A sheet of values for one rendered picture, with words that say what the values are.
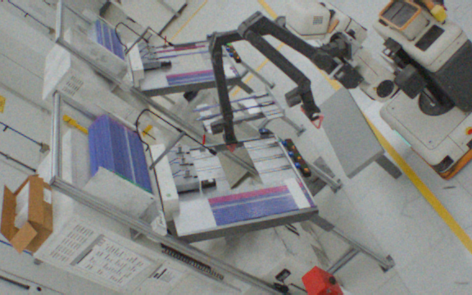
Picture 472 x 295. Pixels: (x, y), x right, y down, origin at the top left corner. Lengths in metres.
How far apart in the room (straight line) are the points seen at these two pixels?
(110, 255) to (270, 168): 1.01
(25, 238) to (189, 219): 0.78
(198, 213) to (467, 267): 1.44
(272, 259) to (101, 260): 0.92
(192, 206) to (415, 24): 1.44
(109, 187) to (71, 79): 1.37
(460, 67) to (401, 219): 1.00
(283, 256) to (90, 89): 1.73
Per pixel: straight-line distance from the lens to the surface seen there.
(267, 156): 3.03
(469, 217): 3.12
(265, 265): 2.94
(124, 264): 2.62
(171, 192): 2.68
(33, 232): 2.43
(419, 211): 3.27
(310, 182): 3.86
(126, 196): 2.48
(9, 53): 5.68
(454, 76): 2.85
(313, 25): 2.49
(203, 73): 3.88
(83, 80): 3.65
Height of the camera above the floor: 2.64
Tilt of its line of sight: 34 degrees down
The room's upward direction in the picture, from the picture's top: 56 degrees counter-clockwise
